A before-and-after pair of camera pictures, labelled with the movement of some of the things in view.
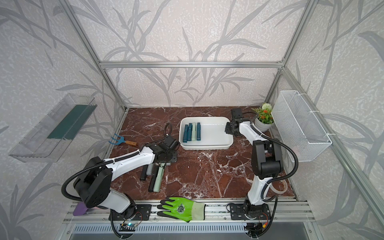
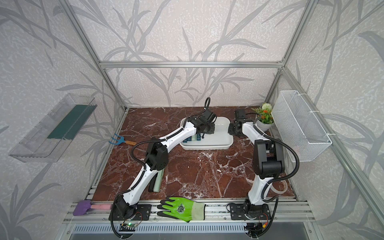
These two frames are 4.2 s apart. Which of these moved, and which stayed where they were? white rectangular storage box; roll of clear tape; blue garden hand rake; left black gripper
Moved: left black gripper
Stayed: blue garden hand rake; roll of clear tape; white rectangular storage box
